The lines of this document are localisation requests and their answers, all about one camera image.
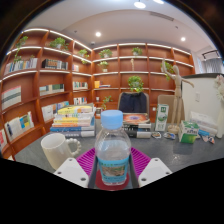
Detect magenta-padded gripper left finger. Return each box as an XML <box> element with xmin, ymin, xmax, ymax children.
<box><xmin>53</xmin><ymin>147</ymin><xmax>99</xmax><ymax>189</ymax></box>

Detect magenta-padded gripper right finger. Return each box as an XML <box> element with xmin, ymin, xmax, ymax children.
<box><xmin>128</xmin><ymin>147</ymin><xmax>173</xmax><ymax>188</ymax></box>

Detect clear water bottle blue cap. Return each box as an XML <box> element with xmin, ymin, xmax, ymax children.
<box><xmin>94</xmin><ymin>109</ymin><xmax>132</xmax><ymax>186</ymax></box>

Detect white ceramic mug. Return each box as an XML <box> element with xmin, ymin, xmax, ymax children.
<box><xmin>40</xmin><ymin>132</ymin><xmax>82</xmax><ymax>171</ymax></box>

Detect stack of dark books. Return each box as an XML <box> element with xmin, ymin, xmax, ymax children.
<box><xmin>122</xmin><ymin>112</ymin><xmax>153</xmax><ymax>139</ymax></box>

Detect stack of colourful books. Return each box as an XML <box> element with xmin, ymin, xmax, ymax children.
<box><xmin>49</xmin><ymin>104</ymin><xmax>97</xmax><ymax>138</ymax></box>

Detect green white tissue box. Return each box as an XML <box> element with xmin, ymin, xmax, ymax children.
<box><xmin>177</xmin><ymin>120</ymin><xmax>200</xmax><ymax>145</ymax></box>

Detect white green milk carton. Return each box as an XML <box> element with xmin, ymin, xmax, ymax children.
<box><xmin>154</xmin><ymin>103</ymin><xmax>170</xmax><ymax>132</ymax></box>

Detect stack of white boxes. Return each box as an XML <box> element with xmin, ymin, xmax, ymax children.
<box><xmin>189</xmin><ymin>110</ymin><xmax>219</xmax><ymax>137</ymax></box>

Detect tan chair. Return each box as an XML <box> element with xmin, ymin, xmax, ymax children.
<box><xmin>157</xmin><ymin>94</ymin><xmax>183</xmax><ymax>124</ymax></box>

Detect chair with dark jacket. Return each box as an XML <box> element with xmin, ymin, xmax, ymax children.
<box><xmin>117</xmin><ymin>91</ymin><xmax>150</xmax><ymax>114</ymax></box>

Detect wooden artist mannequin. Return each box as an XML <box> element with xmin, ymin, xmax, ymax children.
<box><xmin>160</xmin><ymin>59</ymin><xmax>195</xmax><ymax>135</ymax></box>

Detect orange wooden shelf unit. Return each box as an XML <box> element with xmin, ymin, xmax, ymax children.
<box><xmin>0</xmin><ymin>27</ymin><xmax>196</xmax><ymax>160</ymax></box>

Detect ceiling lights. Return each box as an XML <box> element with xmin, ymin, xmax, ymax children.
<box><xmin>94</xmin><ymin>0</ymin><xmax>187</xmax><ymax>43</ymax></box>

